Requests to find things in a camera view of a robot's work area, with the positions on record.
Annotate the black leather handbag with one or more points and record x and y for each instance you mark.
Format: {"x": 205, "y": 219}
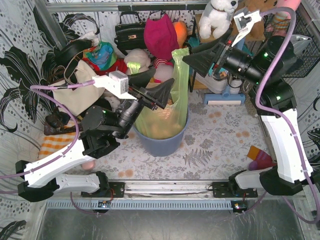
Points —
{"x": 130, "y": 36}

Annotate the purple and orange sock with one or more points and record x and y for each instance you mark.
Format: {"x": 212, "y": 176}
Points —
{"x": 260, "y": 160}

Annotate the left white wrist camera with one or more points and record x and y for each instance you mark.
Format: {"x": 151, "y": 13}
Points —
{"x": 115, "y": 82}

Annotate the teal folded cloth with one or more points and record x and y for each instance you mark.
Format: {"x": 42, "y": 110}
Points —
{"x": 193, "y": 44}

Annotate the blue plastic trash bin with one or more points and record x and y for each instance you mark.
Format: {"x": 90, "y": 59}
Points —
{"x": 162, "y": 147}

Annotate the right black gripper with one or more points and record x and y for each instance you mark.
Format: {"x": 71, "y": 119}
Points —
{"x": 219, "y": 58}

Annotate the red folded cloth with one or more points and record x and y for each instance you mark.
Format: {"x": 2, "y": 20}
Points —
{"x": 119, "y": 65}

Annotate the pink eyeglass case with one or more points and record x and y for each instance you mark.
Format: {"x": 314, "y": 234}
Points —
{"x": 89, "y": 165}

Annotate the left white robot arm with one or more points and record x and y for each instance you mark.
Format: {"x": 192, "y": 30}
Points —
{"x": 46, "y": 177}

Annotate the large white sheep plush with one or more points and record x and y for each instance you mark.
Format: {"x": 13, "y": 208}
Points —
{"x": 137, "y": 61}

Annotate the blue handled floor mop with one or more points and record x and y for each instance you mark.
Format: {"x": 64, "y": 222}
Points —
{"x": 224, "y": 98}

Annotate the black wire basket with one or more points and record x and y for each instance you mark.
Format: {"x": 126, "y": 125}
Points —
{"x": 308, "y": 58}

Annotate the orange checkered towel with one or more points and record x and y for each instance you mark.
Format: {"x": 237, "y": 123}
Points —
{"x": 54, "y": 143}

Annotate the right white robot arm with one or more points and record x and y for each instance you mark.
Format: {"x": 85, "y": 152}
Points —
{"x": 276, "y": 106}

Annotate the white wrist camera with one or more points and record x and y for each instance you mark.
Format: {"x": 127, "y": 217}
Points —
{"x": 115, "y": 82}
{"x": 244, "y": 21}

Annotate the white dog plush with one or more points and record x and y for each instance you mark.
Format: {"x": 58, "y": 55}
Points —
{"x": 216, "y": 18}

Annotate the white shoe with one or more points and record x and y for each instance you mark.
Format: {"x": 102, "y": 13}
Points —
{"x": 218, "y": 85}

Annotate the pink and white plush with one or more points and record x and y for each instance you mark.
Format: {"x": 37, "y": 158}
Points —
{"x": 163, "y": 70}

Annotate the silver foil pouch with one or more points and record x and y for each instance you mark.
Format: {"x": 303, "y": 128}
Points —
{"x": 299, "y": 42}

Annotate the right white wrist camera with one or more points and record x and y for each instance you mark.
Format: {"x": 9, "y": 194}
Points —
{"x": 244, "y": 21}

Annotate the colourful rainbow bag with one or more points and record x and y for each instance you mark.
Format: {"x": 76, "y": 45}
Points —
{"x": 100, "y": 57}

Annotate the magenta hanging cloth bag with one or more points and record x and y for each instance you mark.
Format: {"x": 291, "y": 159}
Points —
{"x": 160, "y": 37}

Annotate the cream canvas tote bag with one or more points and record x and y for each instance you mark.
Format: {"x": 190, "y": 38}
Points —
{"x": 79, "y": 99}

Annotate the green plastic trash bag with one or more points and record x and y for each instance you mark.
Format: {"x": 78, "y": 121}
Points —
{"x": 165, "y": 123}

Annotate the black round hat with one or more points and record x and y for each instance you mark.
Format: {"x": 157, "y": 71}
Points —
{"x": 62, "y": 57}

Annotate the pink bunny plush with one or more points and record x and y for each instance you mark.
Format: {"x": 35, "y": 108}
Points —
{"x": 281, "y": 20}

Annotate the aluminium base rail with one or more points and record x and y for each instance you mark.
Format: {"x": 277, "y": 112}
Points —
{"x": 161, "y": 195}

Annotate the orange plush toy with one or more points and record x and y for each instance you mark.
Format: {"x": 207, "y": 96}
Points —
{"x": 181, "y": 32}

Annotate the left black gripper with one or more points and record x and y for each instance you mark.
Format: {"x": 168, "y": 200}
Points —
{"x": 144, "y": 97}

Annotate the brown teddy bear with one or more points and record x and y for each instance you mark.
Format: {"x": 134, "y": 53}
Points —
{"x": 257, "y": 31}

